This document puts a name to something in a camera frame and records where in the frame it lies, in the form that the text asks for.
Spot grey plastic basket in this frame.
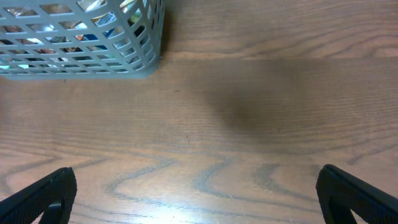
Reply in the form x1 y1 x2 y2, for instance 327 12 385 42
1 0 167 80

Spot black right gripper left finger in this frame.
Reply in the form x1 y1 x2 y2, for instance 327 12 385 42
1 167 77 224

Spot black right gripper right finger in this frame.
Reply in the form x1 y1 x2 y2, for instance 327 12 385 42
316 164 397 224

